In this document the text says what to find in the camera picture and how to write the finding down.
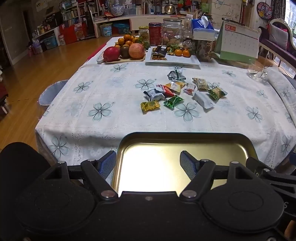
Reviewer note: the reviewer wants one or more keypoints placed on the red white snack packet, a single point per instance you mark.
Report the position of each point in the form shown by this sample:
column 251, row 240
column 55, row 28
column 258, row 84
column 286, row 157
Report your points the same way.
column 165, row 90

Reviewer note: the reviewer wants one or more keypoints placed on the wooden fruit tray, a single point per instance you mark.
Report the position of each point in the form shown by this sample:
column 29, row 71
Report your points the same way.
column 129, row 60

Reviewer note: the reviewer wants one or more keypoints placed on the brown kiwi fruit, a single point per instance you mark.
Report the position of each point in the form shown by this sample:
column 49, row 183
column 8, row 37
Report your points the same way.
column 124, row 51

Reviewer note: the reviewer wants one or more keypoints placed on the white rectangular plate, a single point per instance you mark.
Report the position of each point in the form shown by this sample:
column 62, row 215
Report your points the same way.
column 180, row 60

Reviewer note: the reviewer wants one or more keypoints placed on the brown patterned tin box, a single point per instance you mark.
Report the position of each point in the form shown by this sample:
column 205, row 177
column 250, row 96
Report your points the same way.
column 204, row 49

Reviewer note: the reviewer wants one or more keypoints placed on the pile of tangerines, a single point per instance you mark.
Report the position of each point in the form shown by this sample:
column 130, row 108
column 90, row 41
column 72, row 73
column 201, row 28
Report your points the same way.
column 127, row 38

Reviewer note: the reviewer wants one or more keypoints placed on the colourful round wall plate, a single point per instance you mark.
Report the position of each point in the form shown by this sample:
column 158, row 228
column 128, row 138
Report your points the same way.
column 264, row 9

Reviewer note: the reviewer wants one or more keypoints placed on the empty clear glass jar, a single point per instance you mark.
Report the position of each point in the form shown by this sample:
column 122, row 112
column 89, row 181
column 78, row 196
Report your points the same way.
column 187, row 44

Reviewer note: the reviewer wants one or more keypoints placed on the blue white porcelain vase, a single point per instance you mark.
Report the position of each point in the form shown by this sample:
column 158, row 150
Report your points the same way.
column 116, row 8

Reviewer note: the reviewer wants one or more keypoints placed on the clear glass cup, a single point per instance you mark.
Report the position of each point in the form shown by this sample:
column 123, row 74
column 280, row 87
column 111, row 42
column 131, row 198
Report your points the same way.
column 255, row 71

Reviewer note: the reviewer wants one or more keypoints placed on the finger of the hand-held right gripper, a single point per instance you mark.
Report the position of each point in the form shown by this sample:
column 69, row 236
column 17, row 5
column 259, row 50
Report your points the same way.
column 254, row 164

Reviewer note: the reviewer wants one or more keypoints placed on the single orange tangerine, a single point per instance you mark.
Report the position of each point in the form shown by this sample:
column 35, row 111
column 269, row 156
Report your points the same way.
column 186, row 53
column 178, row 52

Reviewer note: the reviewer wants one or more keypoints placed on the silver green snack packet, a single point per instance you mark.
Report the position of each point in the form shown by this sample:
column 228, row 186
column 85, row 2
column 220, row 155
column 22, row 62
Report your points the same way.
column 177, row 74

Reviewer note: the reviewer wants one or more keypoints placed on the brown patterned snack packet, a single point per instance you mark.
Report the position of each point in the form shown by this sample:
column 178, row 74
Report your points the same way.
column 200, row 83

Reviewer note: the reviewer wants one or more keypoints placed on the black foil packet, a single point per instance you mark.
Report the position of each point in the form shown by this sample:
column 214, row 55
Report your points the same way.
column 159, row 50

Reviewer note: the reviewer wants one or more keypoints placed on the blue storage bin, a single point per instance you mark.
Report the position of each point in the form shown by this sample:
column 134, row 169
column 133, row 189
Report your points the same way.
column 49, row 42

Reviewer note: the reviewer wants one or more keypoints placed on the blue plastic bucket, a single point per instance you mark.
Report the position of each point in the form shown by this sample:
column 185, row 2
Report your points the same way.
column 106, row 30

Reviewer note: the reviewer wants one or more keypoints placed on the pink striped apple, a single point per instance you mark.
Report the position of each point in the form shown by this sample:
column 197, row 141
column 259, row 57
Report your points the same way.
column 136, row 50

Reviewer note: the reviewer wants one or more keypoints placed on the metal bowl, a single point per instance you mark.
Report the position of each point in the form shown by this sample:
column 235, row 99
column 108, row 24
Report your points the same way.
column 169, row 8

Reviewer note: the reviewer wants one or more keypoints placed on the green white desk calendar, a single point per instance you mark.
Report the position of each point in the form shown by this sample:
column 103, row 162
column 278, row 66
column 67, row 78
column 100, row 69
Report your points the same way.
column 238, row 44

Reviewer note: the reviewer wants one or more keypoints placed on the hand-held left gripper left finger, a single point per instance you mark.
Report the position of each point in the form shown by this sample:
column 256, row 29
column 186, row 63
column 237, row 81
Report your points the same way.
column 108, row 165

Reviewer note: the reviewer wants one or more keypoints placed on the tall bookshelf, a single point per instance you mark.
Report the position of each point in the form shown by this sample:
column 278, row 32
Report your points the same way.
column 76, row 18

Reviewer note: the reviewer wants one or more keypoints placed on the person's black clothing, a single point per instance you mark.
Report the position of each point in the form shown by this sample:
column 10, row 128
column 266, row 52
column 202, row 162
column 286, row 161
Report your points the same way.
column 18, row 162

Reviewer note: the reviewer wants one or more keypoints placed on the dark blue white snack packet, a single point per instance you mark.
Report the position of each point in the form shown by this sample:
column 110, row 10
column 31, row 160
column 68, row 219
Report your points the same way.
column 151, row 94

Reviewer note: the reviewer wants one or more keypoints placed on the clear plastic bottle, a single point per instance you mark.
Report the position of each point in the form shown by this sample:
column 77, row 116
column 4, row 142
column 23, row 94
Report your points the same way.
column 188, row 20

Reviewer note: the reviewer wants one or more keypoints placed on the large glass jar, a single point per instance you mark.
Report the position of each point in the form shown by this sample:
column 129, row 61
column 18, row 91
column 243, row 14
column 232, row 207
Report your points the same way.
column 172, row 31

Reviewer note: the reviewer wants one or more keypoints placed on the red tin can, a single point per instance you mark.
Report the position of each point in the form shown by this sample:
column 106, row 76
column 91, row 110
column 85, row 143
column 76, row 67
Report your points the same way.
column 155, row 33

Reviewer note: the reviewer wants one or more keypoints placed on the yellow orange clear snack packet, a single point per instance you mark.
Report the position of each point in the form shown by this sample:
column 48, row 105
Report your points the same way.
column 178, row 85

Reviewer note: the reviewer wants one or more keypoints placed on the blue white tissue pack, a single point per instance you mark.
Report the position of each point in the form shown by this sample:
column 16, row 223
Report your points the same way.
column 202, row 26

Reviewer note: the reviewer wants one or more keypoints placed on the round blue stool cushion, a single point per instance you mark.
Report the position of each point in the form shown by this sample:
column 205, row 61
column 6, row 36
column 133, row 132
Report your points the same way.
column 49, row 92

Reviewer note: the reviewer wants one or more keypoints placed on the dark red apple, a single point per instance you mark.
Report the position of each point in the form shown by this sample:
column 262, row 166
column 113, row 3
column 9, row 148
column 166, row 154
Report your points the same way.
column 111, row 53

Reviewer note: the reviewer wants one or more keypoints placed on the nut filled glass jar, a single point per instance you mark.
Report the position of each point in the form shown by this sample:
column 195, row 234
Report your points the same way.
column 143, row 34

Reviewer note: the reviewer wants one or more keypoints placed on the dark carved sofa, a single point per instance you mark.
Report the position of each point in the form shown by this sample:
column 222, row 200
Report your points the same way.
column 277, row 54

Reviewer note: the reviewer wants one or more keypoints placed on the blue plastic basket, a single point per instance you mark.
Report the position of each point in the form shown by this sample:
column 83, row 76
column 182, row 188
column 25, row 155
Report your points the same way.
column 121, row 28

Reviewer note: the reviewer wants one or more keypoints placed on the small white pink snack packet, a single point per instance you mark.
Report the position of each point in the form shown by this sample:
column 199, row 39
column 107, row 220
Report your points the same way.
column 190, row 88

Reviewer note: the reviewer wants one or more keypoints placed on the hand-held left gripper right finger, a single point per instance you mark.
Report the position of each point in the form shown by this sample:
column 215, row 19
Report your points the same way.
column 187, row 165

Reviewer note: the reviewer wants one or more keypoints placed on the green foil snack packet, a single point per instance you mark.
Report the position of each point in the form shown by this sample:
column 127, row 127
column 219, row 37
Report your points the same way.
column 173, row 101

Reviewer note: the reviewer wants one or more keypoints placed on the grey pink sofa cushion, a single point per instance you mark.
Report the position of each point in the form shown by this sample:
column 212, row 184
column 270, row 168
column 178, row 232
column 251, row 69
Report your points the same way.
column 278, row 38

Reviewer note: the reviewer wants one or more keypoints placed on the red cardboard box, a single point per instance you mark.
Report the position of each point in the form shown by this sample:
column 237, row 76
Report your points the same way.
column 71, row 33

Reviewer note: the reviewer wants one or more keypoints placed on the white low shelf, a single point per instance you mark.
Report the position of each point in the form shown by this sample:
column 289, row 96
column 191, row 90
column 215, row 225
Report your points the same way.
column 134, row 19

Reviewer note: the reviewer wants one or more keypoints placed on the plain silver white snack packet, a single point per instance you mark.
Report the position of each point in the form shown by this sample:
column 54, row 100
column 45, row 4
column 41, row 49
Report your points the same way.
column 203, row 100

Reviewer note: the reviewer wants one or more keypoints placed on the gold metal tin tray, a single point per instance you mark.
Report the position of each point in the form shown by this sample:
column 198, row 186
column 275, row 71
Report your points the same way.
column 150, row 166

